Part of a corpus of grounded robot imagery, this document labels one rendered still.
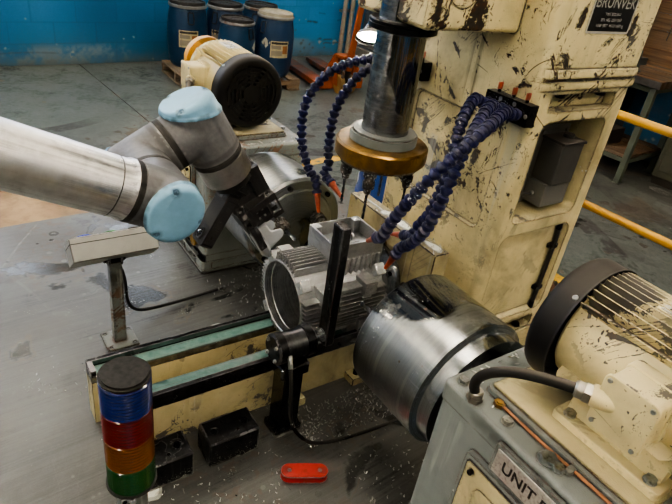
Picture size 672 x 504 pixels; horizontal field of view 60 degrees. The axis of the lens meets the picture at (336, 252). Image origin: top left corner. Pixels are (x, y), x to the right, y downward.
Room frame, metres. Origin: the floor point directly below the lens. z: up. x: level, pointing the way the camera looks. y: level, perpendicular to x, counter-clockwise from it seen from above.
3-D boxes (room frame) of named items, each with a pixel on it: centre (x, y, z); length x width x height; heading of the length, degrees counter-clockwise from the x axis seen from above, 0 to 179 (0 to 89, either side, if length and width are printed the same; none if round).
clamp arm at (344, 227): (0.87, 0.00, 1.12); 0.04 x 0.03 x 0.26; 128
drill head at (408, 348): (0.80, -0.23, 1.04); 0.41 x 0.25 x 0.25; 38
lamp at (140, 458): (0.49, 0.22, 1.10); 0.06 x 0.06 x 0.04
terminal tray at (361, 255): (1.05, -0.02, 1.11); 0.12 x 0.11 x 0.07; 127
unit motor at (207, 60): (1.54, 0.39, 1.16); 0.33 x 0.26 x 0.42; 38
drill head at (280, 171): (1.34, 0.19, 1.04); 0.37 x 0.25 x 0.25; 38
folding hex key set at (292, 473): (0.72, 0.00, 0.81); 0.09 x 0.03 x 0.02; 100
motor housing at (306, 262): (1.03, 0.02, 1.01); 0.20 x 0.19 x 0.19; 127
